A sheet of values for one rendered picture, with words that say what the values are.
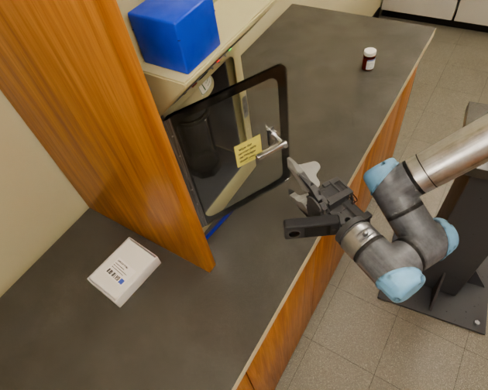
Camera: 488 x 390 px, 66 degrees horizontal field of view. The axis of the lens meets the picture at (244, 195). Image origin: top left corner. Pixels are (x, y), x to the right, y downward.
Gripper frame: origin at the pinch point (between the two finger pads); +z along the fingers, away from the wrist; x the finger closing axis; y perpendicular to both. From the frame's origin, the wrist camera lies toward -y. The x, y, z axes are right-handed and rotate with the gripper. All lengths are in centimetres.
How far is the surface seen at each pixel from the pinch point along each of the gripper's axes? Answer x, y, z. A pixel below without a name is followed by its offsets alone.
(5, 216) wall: -9, -65, 41
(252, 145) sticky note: 0.4, -0.9, 13.7
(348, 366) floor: -120, 14, -23
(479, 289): -118, 89, -30
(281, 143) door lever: 0.9, 4.8, 9.3
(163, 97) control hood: 26.4, -19.3, 9.8
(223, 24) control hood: 31.1, -2.2, 16.6
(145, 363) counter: -26, -49, -9
